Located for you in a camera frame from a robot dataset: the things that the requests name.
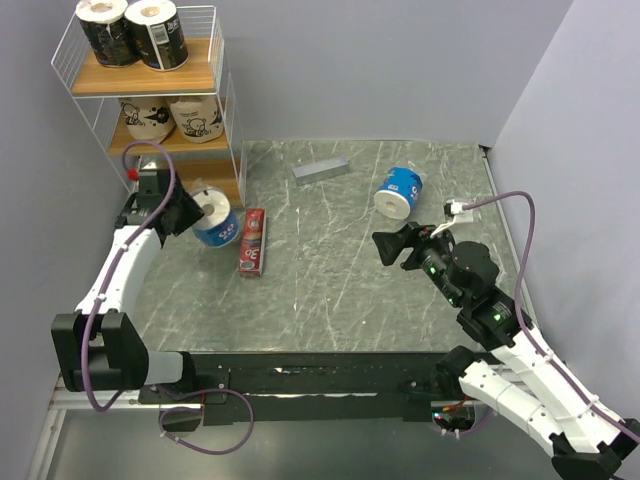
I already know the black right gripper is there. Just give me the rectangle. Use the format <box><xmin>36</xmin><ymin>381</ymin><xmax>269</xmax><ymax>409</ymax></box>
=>
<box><xmin>371</xmin><ymin>219</ymin><xmax>464</xmax><ymax>306</ymax></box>

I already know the blue paper towel roll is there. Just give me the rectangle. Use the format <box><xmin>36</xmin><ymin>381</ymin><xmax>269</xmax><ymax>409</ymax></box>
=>
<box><xmin>190</xmin><ymin>179</ymin><xmax>239</xmax><ymax>248</ymax></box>
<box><xmin>374</xmin><ymin>167</ymin><xmax>423</xmax><ymax>220</ymax></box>

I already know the brown paper towel roll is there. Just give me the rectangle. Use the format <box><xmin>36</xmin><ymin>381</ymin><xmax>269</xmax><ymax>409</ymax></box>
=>
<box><xmin>168</xmin><ymin>95</ymin><xmax>224</xmax><ymax>144</ymax></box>
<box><xmin>119</xmin><ymin>96</ymin><xmax>175</xmax><ymax>143</ymax></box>

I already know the black paper towel roll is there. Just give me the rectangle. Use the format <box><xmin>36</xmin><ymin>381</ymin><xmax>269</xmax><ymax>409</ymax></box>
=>
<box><xmin>125</xmin><ymin>0</ymin><xmax>189</xmax><ymax>72</ymax></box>
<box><xmin>75</xmin><ymin>0</ymin><xmax>140</xmax><ymax>68</ymax></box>

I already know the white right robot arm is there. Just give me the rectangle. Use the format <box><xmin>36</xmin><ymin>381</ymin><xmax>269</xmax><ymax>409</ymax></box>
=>
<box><xmin>372</xmin><ymin>222</ymin><xmax>639</xmax><ymax>479</ymax></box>

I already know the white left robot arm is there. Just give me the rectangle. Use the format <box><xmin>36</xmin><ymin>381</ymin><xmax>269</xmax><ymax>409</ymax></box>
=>
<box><xmin>51</xmin><ymin>169</ymin><xmax>203</xmax><ymax>402</ymax></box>

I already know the red toothpaste box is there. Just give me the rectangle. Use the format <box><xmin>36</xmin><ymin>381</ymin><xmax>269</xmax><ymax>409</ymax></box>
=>
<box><xmin>239</xmin><ymin>208</ymin><xmax>267</xmax><ymax>276</ymax></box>

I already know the grey rectangular box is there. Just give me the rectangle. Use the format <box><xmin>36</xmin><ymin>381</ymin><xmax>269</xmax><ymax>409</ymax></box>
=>
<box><xmin>293</xmin><ymin>157</ymin><xmax>350</xmax><ymax>186</ymax></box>

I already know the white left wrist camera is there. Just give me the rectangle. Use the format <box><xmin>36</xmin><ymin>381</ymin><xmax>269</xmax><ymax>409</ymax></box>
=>
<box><xmin>125</xmin><ymin>168</ymin><xmax>150</xmax><ymax>182</ymax></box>

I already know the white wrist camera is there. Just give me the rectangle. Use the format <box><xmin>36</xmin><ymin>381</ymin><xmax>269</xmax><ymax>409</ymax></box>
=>
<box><xmin>430</xmin><ymin>199</ymin><xmax>474</xmax><ymax>238</ymax></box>
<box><xmin>125</xmin><ymin>168</ymin><xmax>150</xmax><ymax>182</ymax></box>

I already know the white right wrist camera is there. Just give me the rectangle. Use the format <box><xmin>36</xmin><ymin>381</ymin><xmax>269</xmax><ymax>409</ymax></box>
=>
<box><xmin>430</xmin><ymin>199</ymin><xmax>474</xmax><ymax>238</ymax></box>

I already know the white wire wooden shelf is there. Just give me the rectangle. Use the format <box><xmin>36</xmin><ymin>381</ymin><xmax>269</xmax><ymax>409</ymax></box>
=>
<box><xmin>51</xmin><ymin>5</ymin><xmax>247</xmax><ymax>207</ymax></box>

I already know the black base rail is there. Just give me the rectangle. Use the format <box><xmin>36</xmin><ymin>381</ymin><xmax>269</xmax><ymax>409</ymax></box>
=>
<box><xmin>139</xmin><ymin>352</ymin><xmax>463</xmax><ymax>426</ymax></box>

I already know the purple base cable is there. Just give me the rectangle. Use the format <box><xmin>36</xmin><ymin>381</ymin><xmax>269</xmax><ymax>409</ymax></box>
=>
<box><xmin>158</xmin><ymin>387</ymin><xmax>255</xmax><ymax>456</ymax></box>

